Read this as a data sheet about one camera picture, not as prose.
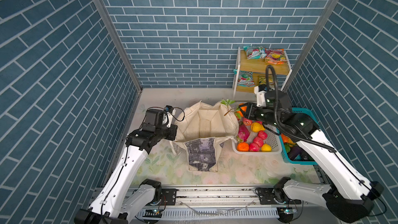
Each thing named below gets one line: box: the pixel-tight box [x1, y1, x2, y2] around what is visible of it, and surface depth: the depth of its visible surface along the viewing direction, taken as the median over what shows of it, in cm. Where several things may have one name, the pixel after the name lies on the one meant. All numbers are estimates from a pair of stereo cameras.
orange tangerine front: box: [236, 142, 250, 152], surface depth 87 cm
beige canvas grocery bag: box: [170, 101, 239, 173], surface depth 80 cm
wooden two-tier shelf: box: [232, 46, 293, 98], surface depth 91 cm
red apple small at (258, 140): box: [252, 136, 264, 147], surface depth 89 cm
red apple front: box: [249, 142, 260, 152], surface depth 86 cm
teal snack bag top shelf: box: [243, 45, 267, 60], surface depth 91 cm
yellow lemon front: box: [261, 143, 273, 152], surface depth 87 cm
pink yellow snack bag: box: [264, 48, 288, 65], surface depth 91 cm
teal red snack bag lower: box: [233, 68, 255, 88], surface depth 103 cm
